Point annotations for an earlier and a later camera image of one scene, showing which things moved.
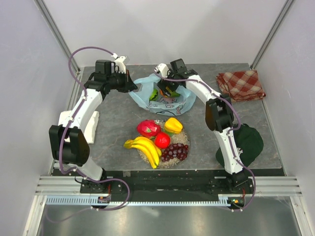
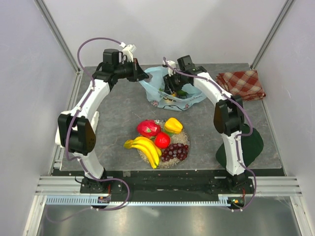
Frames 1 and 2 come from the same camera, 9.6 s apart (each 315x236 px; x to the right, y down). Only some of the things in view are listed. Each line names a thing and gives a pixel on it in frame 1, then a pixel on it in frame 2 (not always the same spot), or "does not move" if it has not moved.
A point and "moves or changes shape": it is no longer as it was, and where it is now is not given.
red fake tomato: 162,140 does not move
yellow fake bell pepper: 172,125 does not move
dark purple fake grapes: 178,150 does not move
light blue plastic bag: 172,106 moves or changes shape
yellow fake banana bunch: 146,145 does not move
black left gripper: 129,86 -> 138,74
